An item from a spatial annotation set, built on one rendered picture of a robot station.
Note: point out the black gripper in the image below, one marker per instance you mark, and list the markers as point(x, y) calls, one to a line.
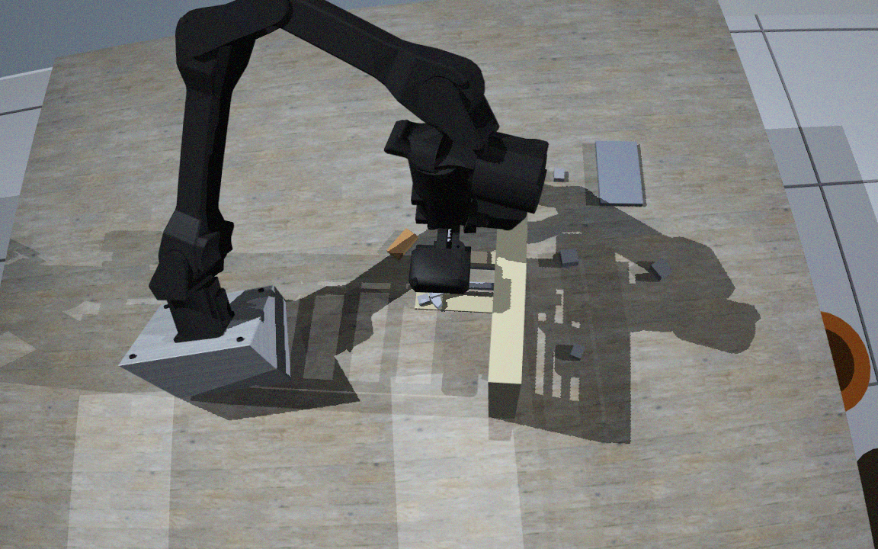
point(445, 266)

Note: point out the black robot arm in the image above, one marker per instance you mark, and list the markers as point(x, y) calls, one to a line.
point(457, 143)

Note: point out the orange-brown rectangular block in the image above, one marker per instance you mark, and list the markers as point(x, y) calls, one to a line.
point(402, 244)

